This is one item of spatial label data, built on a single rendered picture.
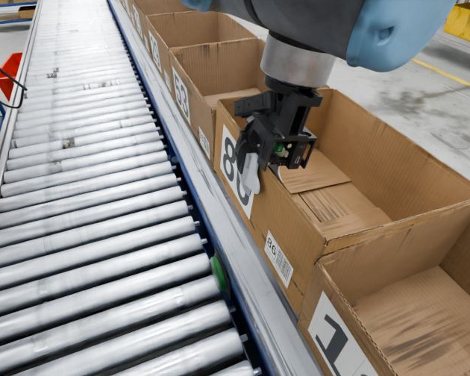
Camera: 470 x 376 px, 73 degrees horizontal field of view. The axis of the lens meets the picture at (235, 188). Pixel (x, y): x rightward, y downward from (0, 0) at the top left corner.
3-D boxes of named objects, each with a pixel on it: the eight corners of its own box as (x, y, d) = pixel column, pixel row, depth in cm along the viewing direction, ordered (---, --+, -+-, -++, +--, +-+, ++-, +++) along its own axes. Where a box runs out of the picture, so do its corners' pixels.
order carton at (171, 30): (152, 60, 132) (144, 15, 120) (219, 51, 139) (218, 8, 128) (174, 102, 104) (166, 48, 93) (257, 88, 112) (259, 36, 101)
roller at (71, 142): (10, 160, 111) (4, 148, 108) (159, 130, 125) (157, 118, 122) (9, 168, 108) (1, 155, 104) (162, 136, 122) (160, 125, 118)
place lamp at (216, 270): (209, 271, 69) (207, 251, 64) (214, 268, 69) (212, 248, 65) (219, 298, 64) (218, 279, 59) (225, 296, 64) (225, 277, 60)
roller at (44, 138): (4, 141, 109) (9, 155, 111) (155, 113, 123) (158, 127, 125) (8, 139, 114) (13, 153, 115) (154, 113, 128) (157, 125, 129)
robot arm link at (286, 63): (256, 27, 41) (316, 36, 45) (248, 65, 44) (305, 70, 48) (290, 49, 35) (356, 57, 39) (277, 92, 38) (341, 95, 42)
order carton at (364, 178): (212, 166, 75) (215, 98, 64) (317, 148, 85) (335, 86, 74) (296, 318, 48) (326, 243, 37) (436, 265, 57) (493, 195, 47)
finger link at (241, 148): (232, 174, 51) (245, 124, 46) (229, 168, 52) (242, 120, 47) (258, 173, 53) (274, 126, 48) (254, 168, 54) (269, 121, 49)
